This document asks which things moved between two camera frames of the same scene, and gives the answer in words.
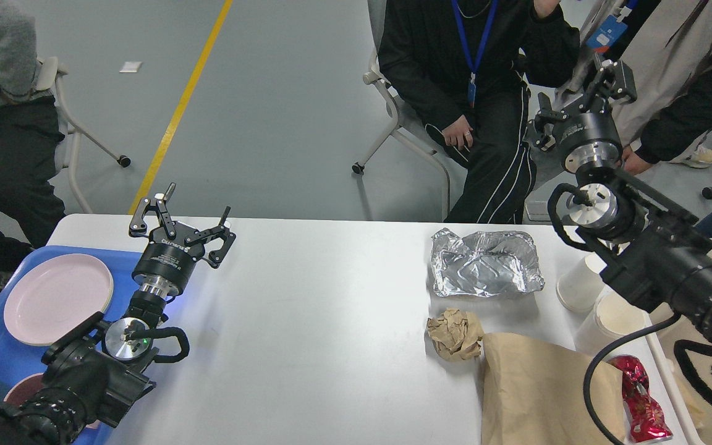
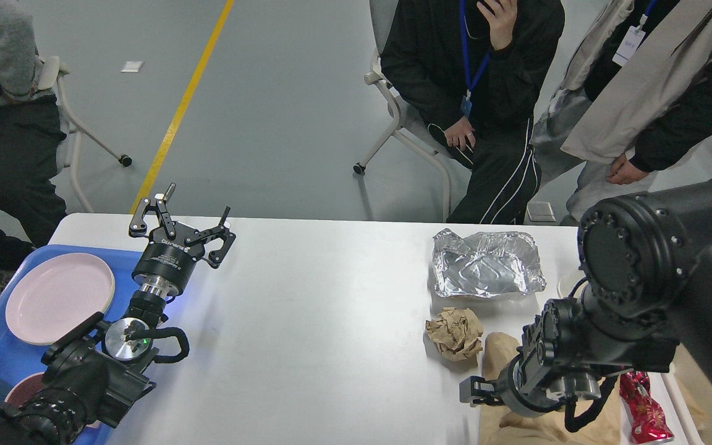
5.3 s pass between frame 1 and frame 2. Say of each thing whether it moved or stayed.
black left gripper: stayed
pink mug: stayed
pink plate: stayed
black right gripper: moved
